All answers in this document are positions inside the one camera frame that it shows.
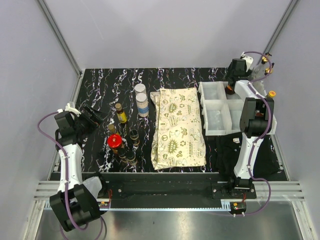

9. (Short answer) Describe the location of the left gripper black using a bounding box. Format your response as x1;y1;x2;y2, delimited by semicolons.
73;104;108;137

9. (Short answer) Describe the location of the red-lid chili jar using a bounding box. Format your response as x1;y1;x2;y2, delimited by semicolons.
224;83;235;95
107;134;123;154

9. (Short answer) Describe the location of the gold-top glass oil bottle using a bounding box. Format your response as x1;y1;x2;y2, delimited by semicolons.
251;56;270;80

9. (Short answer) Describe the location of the brown-cap yellow-label bottle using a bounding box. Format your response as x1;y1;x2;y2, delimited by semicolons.
115;103;128;124

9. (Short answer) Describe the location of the yellow-cap sauce bottle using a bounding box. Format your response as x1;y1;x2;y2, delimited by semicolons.
266;90;276;99

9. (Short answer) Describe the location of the small brown-cap bottle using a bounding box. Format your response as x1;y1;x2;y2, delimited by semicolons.
107;124;121;136

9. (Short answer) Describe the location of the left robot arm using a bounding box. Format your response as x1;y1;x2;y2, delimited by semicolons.
49;102;108;232

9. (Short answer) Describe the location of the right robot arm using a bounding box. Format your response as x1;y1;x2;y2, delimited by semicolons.
224;55;275;199

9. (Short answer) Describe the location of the white compartment organizer bin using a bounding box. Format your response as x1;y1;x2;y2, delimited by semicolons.
198;81;278;137

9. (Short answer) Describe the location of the blue-label spice jar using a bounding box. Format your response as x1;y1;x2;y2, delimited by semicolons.
135;92;149;118

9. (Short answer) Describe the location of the grey-lid spice jar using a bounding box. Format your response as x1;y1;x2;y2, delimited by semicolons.
134;83;147;95

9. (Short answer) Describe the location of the black folded shirt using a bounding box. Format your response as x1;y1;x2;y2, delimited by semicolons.
215;132;281;179

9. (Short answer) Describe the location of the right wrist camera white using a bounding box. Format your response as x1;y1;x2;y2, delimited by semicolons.
240;52;254;72

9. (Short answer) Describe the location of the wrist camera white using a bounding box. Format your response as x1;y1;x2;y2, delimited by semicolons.
240;52;254;72
57;101;81;117

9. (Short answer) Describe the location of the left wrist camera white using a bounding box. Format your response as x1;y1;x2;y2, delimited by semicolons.
57;101;81;117

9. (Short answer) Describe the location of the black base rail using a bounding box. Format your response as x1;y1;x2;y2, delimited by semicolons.
82;172;257;211

